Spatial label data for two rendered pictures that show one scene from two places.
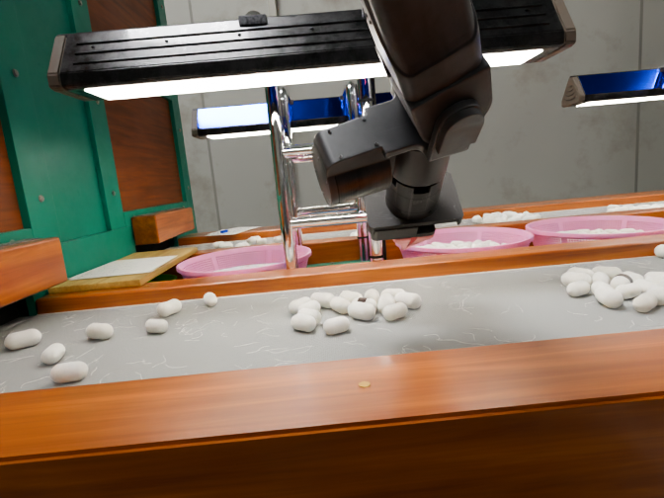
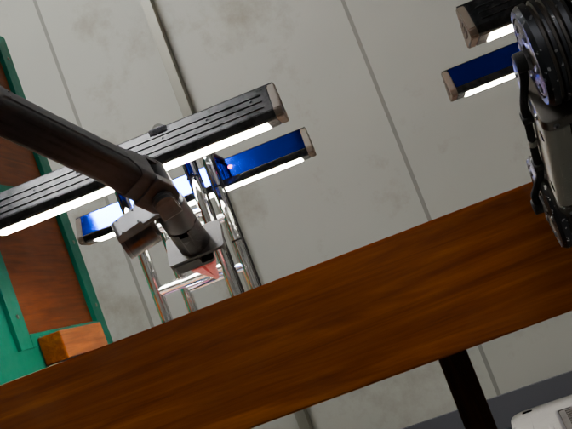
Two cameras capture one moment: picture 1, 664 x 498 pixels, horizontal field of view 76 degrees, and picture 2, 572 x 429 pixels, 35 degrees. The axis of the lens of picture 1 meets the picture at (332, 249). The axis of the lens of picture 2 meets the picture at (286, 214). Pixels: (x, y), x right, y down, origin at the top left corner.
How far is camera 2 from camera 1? 114 cm
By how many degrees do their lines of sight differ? 16
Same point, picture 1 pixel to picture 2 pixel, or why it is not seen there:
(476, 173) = (507, 180)
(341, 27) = (137, 148)
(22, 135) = not seen: outside the picture
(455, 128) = (159, 206)
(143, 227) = (50, 346)
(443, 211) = (211, 244)
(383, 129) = (141, 212)
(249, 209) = not seen: hidden behind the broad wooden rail
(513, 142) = not seen: hidden behind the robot
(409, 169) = (168, 226)
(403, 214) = (186, 253)
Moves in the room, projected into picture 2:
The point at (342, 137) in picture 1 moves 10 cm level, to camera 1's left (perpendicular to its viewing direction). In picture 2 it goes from (122, 222) to (66, 244)
